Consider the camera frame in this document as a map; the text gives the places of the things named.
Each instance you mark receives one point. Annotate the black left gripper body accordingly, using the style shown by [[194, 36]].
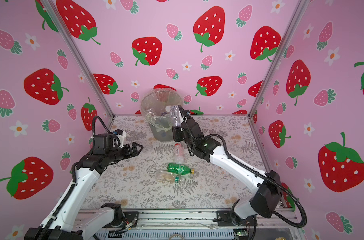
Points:
[[119, 154]]

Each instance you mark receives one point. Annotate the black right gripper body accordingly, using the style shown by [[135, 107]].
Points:
[[180, 135]]

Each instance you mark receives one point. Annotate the clear bottle blue cap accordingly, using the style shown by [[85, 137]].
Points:
[[175, 116]]

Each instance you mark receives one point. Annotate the clear bottle yellow label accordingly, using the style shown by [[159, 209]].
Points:
[[167, 177]]

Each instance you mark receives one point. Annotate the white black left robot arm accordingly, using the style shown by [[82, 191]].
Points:
[[60, 223]]

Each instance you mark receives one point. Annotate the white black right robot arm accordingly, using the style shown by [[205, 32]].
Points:
[[213, 149]]

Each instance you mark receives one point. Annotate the silver mesh waste bin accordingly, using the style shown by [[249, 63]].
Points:
[[162, 115]]

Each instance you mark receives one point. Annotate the clear green bin liner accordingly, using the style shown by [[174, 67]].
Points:
[[161, 106]]

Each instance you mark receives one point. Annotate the white bottle red cap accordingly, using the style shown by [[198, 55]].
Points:
[[179, 153]]

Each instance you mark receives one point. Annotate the green Sprite bottle yellow cap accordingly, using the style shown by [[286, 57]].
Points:
[[180, 169]]

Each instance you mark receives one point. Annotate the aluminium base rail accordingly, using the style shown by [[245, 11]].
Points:
[[194, 224]]

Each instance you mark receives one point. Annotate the aluminium frame post left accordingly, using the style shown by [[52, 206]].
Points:
[[68, 39]]

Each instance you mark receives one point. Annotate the aluminium frame post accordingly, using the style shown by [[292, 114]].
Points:
[[290, 30], [68, 39]]

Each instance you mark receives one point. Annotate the aluminium frame post right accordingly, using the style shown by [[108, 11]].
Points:
[[290, 30]]

